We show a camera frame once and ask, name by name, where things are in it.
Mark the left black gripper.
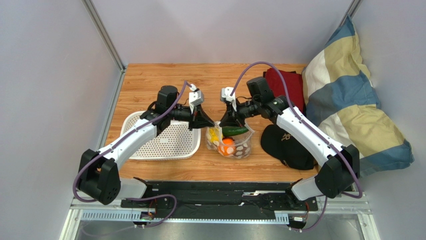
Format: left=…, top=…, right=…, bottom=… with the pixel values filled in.
left=167, top=104, right=214, bottom=132

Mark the green cucumber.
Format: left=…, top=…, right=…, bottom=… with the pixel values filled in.
left=221, top=126, right=249, bottom=138

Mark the yellow lemon toy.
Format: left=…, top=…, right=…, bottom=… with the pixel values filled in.
left=206, top=128, right=223, bottom=146

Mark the orange fruit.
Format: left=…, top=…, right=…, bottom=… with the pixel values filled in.
left=218, top=137, right=236, bottom=157

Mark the clear zip top bag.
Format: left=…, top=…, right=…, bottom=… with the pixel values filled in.
left=205, top=121, right=255, bottom=159

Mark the red grape bunch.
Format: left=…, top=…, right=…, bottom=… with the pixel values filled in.
left=228, top=148, right=251, bottom=159

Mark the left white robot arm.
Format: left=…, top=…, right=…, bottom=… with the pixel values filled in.
left=72, top=82, right=215, bottom=205

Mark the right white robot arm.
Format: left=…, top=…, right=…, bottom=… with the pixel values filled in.
left=219, top=77, right=360, bottom=201

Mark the white perforated plastic basket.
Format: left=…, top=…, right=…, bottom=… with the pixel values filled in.
left=130, top=120, right=201, bottom=161

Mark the black baseball cap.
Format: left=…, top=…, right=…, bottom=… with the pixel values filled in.
left=260, top=124, right=315, bottom=170

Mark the folded red cloth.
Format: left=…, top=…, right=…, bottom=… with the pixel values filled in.
left=265, top=73, right=306, bottom=114

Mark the blue yellow checked pillow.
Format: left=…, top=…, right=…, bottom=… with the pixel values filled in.
left=302, top=17, right=415, bottom=177

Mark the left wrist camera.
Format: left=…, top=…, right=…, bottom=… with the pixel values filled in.
left=188, top=84, right=205, bottom=113

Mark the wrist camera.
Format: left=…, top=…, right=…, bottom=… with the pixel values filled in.
left=188, top=84, right=205, bottom=113
left=220, top=87, right=237, bottom=112

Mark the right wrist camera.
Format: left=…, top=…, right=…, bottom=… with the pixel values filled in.
left=220, top=87, right=237, bottom=112

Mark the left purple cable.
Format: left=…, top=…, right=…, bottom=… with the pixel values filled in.
left=72, top=79, right=197, bottom=229

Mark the purple cable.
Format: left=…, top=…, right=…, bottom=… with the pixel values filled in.
left=72, top=79, right=197, bottom=229
left=230, top=61, right=364, bottom=233

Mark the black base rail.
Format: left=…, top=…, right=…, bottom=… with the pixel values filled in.
left=120, top=181, right=319, bottom=221

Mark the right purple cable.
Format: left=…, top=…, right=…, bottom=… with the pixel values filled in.
left=230, top=61, right=364, bottom=233

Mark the aluminium frame post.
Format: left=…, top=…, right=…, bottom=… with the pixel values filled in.
left=82, top=0, right=127, bottom=73

